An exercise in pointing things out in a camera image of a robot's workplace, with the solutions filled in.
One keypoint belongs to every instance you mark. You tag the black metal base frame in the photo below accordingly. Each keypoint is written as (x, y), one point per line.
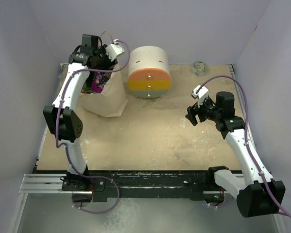
(151, 184)

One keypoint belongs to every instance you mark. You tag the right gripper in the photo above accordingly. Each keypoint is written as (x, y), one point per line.
(193, 110)

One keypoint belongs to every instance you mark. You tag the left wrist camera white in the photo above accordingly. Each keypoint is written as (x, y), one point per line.
(114, 50)

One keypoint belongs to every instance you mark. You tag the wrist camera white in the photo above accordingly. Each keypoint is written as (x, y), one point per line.
(114, 50)
(200, 93)

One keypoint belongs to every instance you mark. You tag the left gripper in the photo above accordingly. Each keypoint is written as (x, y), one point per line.
(109, 64)

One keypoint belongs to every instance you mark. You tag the white paper bag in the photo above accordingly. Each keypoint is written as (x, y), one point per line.
(112, 100)

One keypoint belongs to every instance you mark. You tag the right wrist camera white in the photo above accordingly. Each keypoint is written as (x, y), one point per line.
(200, 93)

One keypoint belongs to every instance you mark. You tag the round three-drawer cabinet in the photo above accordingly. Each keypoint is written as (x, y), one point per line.
(149, 75)

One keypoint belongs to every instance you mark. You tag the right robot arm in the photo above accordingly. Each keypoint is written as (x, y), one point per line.
(257, 193)

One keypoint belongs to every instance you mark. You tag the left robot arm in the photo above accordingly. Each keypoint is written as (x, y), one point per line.
(63, 122)

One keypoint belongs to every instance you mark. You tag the purple candy bag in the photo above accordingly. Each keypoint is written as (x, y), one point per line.
(99, 82)

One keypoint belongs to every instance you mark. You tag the clear tape roll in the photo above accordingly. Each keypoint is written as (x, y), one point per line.
(199, 68)

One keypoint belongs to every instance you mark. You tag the aluminium rail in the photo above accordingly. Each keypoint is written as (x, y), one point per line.
(44, 184)

